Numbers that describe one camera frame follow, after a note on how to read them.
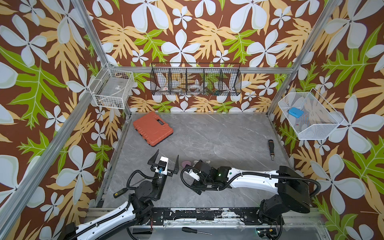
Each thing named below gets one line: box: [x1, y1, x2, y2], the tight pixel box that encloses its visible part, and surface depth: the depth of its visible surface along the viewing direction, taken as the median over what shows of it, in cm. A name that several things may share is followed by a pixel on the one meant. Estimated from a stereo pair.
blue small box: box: [288, 107, 304, 119], surface depth 86 cm
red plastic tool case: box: [133, 111, 174, 147], surface depth 107 cm
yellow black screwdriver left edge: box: [113, 187, 129, 199], surface depth 81 cm
